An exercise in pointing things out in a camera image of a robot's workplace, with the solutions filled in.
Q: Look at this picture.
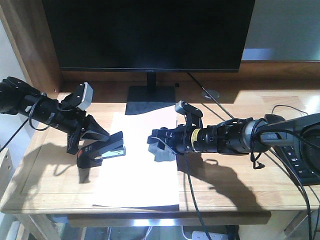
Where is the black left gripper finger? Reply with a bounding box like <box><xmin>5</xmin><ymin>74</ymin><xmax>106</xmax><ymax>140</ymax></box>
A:
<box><xmin>66</xmin><ymin>126</ymin><xmax>84</xmax><ymax>155</ymax></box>
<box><xmin>81</xmin><ymin>115</ymin><xmax>110</xmax><ymax>142</ymax></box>

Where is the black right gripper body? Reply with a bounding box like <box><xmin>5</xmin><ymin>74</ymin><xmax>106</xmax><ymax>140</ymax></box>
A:
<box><xmin>172</xmin><ymin>125</ymin><xmax>218</xmax><ymax>154</ymax></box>

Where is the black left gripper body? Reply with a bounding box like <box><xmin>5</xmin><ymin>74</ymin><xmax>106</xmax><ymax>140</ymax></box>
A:
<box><xmin>53</xmin><ymin>93</ymin><xmax>87</xmax><ymax>139</ymax></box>

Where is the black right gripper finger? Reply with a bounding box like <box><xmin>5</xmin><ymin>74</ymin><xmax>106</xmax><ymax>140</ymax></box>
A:
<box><xmin>147</xmin><ymin>136</ymin><xmax>176</xmax><ymax>154</ymax></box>
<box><xmin>149</xmin><ymin>127</ymin><xmax>177</xmax><ymax>140</ymax></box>

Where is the black stapler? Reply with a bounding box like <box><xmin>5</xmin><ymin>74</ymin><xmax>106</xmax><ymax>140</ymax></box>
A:
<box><xmin>77</xmin><ymin>131</ymin><xmax>126</xmax><ymax>169</ymax></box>

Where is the white paper sheet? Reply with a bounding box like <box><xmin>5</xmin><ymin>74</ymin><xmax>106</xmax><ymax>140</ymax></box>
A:
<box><xmin>92</xmin><ymin>106</ymin><xmax>179</xmax><ymax>208</ymax></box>

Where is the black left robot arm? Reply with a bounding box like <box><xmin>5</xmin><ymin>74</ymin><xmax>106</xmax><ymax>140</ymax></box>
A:
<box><xmin>0</xmin><ymin>76</ymin><xmax>109</xmax><ymax>155</ymax></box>

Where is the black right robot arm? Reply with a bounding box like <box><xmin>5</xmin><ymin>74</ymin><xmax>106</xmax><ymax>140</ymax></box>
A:
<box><xmin>147</xmin><ymin>113</ymin><xmax>320</xmax><ymax>156</ymax></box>

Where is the wooden desk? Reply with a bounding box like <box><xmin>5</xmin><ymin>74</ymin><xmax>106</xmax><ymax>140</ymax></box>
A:
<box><xmin>0</xmin><ymin>0</ymin><xmax>320</xmax><ymax>240</ymax></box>

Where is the white power strip under desk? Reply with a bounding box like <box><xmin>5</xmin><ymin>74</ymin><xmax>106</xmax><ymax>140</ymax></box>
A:
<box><xmin>191</xmin><ymin>230</ymin><xmax>232</xmax><ymax>240</ymax></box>

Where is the black monitor stand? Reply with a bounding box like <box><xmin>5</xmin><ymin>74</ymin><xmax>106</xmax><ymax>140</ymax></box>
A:
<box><xmin>125</xmin><ymin>72</ymin><xmax>176</xmax><ymax>115</ymax></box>

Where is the black computer mouse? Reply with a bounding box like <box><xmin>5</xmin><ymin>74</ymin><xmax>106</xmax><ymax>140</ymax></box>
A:
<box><xmin>264</xmin><ymin>114</ymin><xmax>285</xmax><ymax>124</ymax></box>

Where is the black computer monitor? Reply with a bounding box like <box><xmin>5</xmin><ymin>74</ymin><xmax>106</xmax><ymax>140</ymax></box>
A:
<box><xmin>42</xmin><ymin>0</ymin><xmax>255</xmax><ymax>72</ymax></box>

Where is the black keyboard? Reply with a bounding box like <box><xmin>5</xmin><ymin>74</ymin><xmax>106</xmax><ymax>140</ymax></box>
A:
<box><xmin>273</xmin><ymin>145</ymin><xmax>320</xmax><ymax>186</ymax></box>

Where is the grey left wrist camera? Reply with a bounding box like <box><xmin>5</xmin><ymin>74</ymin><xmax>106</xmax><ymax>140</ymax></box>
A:
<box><xmin>77</xmin><ymin>82</ymin><xmax>94</xmax><ymax>111</ymax></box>

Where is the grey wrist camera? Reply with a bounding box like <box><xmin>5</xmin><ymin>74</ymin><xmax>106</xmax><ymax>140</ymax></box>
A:
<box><xmin>77</xmin><ymin>82</ymin><xmax>94</xmax><ymax>111</ymax></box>
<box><xmin>174</xmin><ymin>100</ymin><xmax>203</xmax><ymax>120</ymax></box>

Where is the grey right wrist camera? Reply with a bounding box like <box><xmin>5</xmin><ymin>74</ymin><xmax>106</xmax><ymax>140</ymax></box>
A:
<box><xmin>174</xmin><ymin>100</ymin><xmax>203</xmax><ymax>120</ymax></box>

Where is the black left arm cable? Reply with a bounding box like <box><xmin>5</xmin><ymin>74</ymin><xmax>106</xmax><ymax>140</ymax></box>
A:
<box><xmin>0</xmin><ymin>99</ymin><xmax>61</xmax><ymax>153</ymax></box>

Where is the black monitor cable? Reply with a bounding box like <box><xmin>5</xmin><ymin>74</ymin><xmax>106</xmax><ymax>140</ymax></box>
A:
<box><xmin>187</xmin><ymin>72</ymin><xmax>236</xmax><ymax>120</ymax></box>

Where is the grey cable grommet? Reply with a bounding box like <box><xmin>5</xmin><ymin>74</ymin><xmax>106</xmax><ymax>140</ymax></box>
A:
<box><xmin>201</xmin><ymin>89</ymin><xmax>220</xmax><ymax>99</ymax></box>

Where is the black mouse cable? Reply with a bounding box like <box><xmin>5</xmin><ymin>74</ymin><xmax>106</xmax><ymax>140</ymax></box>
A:
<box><xmin>271</xmin><ymin>104</ymin><xmax>310</xmax><ymax>116</ymax></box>

